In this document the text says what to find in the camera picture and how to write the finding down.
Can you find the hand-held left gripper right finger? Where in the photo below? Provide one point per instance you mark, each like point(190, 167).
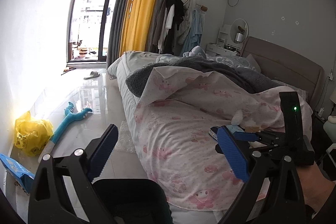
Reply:
point(232, 153)

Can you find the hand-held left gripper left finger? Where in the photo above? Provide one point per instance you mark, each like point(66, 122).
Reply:
point(103, 150)

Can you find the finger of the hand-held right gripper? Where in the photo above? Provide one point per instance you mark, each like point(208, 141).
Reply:
point(246, 137)
point(219, 148)

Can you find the light blue tissue pack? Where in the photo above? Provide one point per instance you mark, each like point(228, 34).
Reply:
point(236, 129)

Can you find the white tissue wad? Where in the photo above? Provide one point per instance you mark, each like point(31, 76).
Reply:
point(239, 117)

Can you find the black trash bin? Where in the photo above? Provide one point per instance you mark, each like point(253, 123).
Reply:
point(131, 200)

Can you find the person's right forearm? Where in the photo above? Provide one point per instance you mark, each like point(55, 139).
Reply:
point(315, 187)

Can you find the bubble wrap sheet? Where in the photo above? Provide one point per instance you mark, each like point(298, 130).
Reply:
point(126, 137)

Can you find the dark nightstand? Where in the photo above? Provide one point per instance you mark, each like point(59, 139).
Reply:
point(319, 134)

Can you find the pale green bedside object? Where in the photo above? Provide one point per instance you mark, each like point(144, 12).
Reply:
point(330, 125)

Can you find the pink printed duvet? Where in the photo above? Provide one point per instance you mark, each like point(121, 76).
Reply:
point(183, 129)

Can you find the teal dinosaur claw toy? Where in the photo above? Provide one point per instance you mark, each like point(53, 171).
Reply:
point(65, 124)

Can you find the upholstered bed headboard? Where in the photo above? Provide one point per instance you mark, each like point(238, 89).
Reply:
point(288, 64)

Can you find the grey pillow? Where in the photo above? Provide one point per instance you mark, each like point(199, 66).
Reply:
point(253, 62)

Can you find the white quilted bedding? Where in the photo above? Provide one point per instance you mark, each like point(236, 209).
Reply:
point(123, 82)

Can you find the yellow plastic bag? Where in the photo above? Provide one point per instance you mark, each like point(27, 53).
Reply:
point(31, 134)

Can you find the white slipper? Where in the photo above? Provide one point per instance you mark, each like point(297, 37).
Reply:
point(92, 75)

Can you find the patterned pillow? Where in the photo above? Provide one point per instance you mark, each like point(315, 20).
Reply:
point(231, 60)

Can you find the grey fleece blanket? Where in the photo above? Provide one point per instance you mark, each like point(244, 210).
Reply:
point(197, 64)

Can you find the blue paper packet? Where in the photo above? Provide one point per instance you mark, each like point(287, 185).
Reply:
point(14, 169)

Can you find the white vanity desk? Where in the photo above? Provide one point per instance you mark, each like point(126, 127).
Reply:
point(218, 49)

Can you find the light blue plush blanket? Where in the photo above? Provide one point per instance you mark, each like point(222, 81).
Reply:
point(195, 52)

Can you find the silver desk lamp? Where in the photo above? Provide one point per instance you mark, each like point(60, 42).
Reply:
point(239, 37)

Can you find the white desk shelf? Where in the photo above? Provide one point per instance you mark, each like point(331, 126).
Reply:
point(224, 35)

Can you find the round white mirror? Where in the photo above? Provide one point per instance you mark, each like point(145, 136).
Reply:
point(236, 26)

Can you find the light blue hanging garment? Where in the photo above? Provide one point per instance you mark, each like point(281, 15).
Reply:
point(195, 32)

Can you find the beige hanging jacket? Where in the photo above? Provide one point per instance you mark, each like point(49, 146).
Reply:
point(186, 19)

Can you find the grey curtain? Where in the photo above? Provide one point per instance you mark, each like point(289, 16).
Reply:
point(120, 16)

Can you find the white hanging shirt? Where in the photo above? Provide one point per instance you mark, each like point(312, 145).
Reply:
point(168, 22)

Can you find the clothes rack rod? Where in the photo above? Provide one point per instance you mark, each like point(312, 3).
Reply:
point(202, 6)

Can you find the black framed balcony door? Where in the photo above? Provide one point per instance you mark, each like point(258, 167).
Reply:
point(105, 3)

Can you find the yellow curtain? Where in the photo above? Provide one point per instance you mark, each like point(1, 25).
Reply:
point(141, 3)

